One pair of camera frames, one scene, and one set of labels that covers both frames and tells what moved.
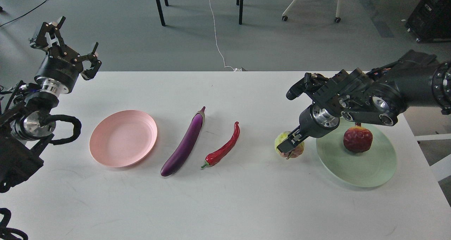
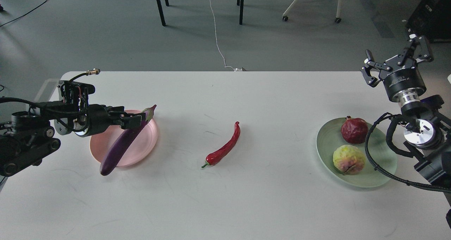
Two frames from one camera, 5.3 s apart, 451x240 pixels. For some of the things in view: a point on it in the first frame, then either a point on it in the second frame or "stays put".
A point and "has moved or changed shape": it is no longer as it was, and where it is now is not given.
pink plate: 123,138 stays put
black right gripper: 315,122 to 404,84
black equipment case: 431,19 stays put
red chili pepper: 213,158 stays put
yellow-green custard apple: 296,153 to 348,160
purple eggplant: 192,131 to 122,145
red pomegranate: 357,139 has moved or changed shape
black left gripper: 61,67 to 100,116
